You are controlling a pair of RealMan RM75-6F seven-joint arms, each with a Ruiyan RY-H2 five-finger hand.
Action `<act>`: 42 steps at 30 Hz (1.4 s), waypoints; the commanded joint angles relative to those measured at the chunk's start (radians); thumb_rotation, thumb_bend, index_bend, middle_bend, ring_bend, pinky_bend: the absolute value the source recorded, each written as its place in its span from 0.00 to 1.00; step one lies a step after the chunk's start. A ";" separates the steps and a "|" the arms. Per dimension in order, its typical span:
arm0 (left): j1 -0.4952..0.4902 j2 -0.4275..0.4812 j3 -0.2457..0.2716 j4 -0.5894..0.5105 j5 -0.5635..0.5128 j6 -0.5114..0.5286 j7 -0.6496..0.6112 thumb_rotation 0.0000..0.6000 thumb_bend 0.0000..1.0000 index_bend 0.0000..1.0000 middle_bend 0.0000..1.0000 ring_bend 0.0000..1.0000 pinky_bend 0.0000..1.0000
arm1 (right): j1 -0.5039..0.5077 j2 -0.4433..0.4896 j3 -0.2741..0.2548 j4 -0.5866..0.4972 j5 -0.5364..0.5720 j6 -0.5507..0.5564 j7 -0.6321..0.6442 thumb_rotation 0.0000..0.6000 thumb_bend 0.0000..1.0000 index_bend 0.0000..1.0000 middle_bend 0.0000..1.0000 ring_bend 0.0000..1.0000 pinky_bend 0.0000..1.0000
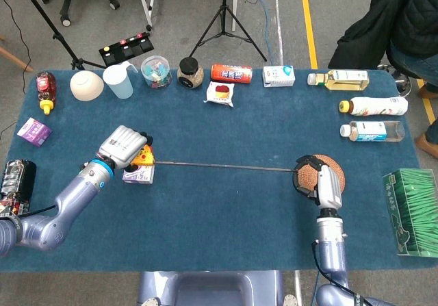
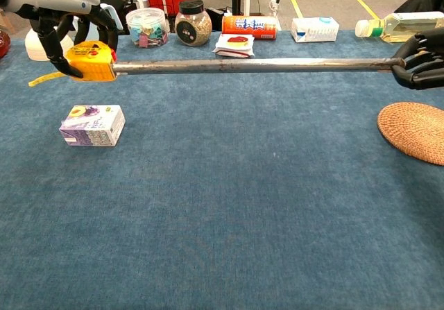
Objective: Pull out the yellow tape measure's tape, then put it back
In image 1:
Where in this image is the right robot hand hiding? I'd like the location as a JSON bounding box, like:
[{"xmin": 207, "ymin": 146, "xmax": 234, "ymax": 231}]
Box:
[{"xmin": 292, "ymin": 154, "xmax": 343, "ymax": 210}]

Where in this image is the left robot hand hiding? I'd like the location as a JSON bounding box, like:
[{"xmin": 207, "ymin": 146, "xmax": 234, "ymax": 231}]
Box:
[{"xmin": 96, "ymin": 125, "xmax": 155, "ymax": 170}]

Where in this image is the yellow tape measure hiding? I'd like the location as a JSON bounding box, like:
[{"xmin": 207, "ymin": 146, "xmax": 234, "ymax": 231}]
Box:
[{"xmin": 131, "ymin": 144, "xmax": 298, "ymax": 174}]

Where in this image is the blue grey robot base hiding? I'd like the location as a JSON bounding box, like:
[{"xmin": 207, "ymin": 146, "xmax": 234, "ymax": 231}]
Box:
[{"xmin": 137, "ymin": 270, "xmax": 285, "ymax": 306}]

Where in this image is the round woven coaster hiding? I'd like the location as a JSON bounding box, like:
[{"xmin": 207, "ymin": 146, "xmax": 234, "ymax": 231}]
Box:
[{"xmin": 296, "ymin": 154, "xmax": 346, "ymax": 197}]

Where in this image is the purple white drink carton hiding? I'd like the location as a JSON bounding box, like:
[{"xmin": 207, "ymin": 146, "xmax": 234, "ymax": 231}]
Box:
[{"xmin": 122, "ymin": 164, "xmax": 155, "ymax": 185}]

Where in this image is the pale blue plastic pitcher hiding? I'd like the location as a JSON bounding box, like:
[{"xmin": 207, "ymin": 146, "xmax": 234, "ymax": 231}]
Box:
[{"xmin": 102, "ymin": 61, "xmax": 139, "ymax": 100}]

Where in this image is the white upturned bowl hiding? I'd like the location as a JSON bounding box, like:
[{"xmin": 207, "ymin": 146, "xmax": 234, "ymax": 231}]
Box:
[{"xmin": 69, "ymin": 70, "xmax": 105, "ymax": 102}]

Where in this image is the clear water bottle blue label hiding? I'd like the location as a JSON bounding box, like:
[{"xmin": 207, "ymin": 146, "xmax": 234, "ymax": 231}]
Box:
[{"xmin": 339, "ymin": 120, "xmax": 406, "ymax": 143}]

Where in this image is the clear jar of binder clips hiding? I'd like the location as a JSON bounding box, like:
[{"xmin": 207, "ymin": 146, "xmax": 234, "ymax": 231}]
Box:
[{"xmin": 140, "ymin": 55, "xmax": 172, "ymax": 88}]

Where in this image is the small purple white box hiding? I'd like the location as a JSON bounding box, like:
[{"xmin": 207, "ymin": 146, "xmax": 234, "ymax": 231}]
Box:
[{"xmin": 16, "ymin": 117, "xmax": 53, "ymax": 148}]

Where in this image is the green tea box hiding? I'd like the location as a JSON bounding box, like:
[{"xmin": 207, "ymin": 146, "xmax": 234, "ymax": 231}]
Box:
[{"xmin": 382, "ymin": 168, "xmax": 438, "ymax": 258}]

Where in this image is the black foot pedal board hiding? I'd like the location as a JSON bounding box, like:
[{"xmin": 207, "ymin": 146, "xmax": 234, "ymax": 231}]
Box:
[{"xmin": 99, "ymin": 31, "xmax": 155, "ymax": 67}]

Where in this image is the red sauce bottle yellow cap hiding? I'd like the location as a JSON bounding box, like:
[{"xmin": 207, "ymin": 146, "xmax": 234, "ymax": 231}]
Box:
[{"xmin": 36, "ymin": 71, "xmax": 57, "ymax": 116}]

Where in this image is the black-lidded glass seed jar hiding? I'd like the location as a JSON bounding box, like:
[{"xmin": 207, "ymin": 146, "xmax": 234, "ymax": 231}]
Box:
[{"xmin": 177, "ymin": 57, "xmax": 205, "ymax": 90}]

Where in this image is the yellow liquid bottle white cap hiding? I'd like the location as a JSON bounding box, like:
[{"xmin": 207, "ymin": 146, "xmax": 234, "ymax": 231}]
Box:
[{"xmin": 307, "ymin": 69, "xmax": 370, "ymax": 92}]

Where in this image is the packaged cake snack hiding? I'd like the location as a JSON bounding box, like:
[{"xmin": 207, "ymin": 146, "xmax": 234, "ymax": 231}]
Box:
[{"xmin": 203, "ymin": 81, "xmax": 235, "ymax": 108}]

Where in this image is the blue table mat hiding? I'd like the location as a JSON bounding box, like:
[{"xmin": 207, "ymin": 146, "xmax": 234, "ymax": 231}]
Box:
[{"xmin": 0, "ymin": 68, "xmax": 438, "ymax": 273}]

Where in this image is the black silver snack pack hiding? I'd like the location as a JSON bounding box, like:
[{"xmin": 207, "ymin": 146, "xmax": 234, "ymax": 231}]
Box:
[{"xmin": 0, "ymin": 159, "xmax": 37, "ymax": 218}]

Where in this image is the white blue milk carton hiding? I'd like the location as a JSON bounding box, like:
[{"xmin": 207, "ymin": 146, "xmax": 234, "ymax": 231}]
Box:
[{"xmin": 262, "ymin": 65, "xmax": 296, "ymax": 88}]

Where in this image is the swivel stool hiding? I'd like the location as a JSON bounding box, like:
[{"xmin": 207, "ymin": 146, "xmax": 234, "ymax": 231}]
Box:
[{"xmin": 376, "ymin": 62, "xmax": 415, "ymax": 97}]

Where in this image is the tall black tripod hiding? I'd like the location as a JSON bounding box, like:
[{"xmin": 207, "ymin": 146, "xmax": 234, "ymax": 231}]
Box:
[{"xmin": 13, "ymin": 0, "xmax": 107, "ymax": 71}]

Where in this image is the orange red drink can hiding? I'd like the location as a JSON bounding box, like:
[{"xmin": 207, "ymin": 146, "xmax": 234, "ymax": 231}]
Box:
[{"xmin": 210, "ymin": 64, "xmax": 253, "ymax": 84}]

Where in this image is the wooden furniture piece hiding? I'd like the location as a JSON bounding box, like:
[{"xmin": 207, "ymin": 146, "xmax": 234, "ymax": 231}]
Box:
[{"xmin": 0, "ymin": 35, "xmax": 34, "ymax": 73}]

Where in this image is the short black tripod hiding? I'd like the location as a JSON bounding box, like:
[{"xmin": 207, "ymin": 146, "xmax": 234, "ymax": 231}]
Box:
[{"xmin": 188, "ymin": 0, "xmax": 268, "ymax": 62}]

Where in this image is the seated person in jeans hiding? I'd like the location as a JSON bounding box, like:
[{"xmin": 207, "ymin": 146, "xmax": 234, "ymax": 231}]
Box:
[{"xmin": 327, "ymin": 0, "xmax": 438, "ymax": 160}]

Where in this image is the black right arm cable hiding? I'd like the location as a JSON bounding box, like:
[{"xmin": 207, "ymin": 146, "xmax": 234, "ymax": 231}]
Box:
[{"xmin": 311, "ymin": 240, "xmax": 377, "ymax": 306}]

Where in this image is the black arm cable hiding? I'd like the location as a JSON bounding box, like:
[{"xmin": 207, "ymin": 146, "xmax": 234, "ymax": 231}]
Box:
[
  {"xmin": 20, "ymin": 205, "xmax": 57, "ymax": 218},
  {"xmin": 311, "ymin": 240, "xmax": 377, "ymax": 306}
]

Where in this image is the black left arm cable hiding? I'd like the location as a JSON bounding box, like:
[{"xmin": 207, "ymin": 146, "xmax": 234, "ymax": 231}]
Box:
[{"xmin": 20, "ymin": 205, "xmax": 57, "ymax": 218}]

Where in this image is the white metal frame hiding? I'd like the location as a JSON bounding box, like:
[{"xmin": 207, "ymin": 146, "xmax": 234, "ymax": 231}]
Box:
[{"xmin": 133, "ymin": 0, "xmax": 160, "ymax": 31}]

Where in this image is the blue floor cable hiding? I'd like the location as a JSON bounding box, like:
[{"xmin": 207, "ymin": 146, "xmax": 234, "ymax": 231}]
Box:
[{"xmin": 244, "ymin": 0, "xmax": 274, "ymax": 64}]

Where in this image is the white post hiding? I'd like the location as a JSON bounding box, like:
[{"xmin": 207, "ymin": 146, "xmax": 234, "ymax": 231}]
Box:
[{"xmin": 231, "ymin": 0, "xmax": 240, "ymax": 32}]

